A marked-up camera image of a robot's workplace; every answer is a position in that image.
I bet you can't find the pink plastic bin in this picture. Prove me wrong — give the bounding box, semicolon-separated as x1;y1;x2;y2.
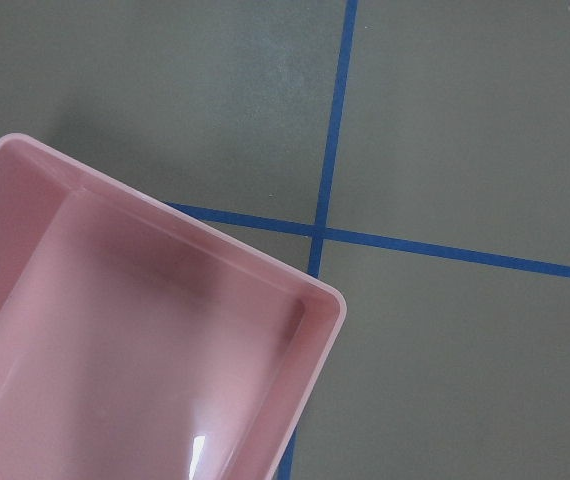
0;134;347;479

